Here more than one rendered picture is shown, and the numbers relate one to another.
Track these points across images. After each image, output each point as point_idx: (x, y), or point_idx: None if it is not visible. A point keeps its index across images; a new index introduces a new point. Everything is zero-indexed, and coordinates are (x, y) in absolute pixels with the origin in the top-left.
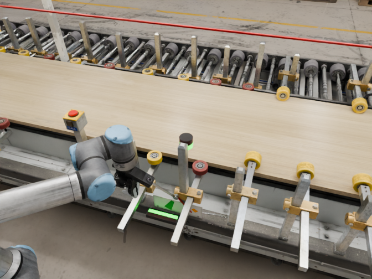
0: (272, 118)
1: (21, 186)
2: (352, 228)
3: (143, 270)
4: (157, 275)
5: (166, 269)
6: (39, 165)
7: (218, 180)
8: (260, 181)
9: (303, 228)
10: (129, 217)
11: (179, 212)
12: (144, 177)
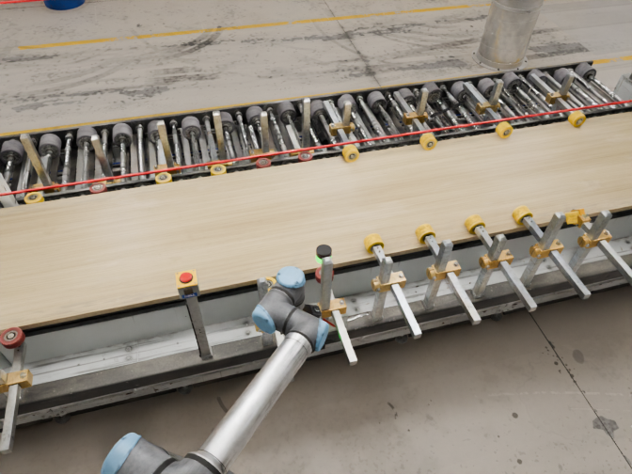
0: (355, 187)
1: (263, 370)
2: (488, 269)
3: (272, 428)
4: (292, 424)
5: (297, 412)
6: (87, 371)
7: (339, 279)
8: None
9: (458, 288)
10: None
11: None
12: (311, 309)
